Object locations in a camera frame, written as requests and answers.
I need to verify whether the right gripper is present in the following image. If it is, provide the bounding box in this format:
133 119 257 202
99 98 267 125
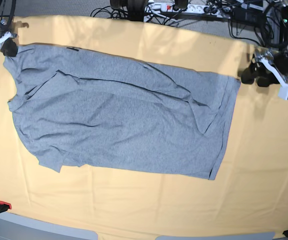
0 31 18 57

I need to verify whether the black power adapter brick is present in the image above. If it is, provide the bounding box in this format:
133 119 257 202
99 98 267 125
231 7 265 27

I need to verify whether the yellow tablecloth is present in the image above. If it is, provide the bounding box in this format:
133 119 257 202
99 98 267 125
0 15 288 240

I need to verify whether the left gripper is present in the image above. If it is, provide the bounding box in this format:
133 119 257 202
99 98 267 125
240 49 288 87

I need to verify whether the white power strip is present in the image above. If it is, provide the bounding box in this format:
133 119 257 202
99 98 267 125
145 1 232 19

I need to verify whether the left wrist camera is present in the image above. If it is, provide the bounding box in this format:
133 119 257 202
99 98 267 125
278 86 288 101

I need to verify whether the grey t-shirt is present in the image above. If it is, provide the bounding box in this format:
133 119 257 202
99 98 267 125
3 44 241 180

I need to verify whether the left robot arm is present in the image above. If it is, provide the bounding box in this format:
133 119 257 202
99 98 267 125
240 0 288 89

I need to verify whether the black caster wheel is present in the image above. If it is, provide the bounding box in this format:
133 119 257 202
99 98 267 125
109 0 148 22

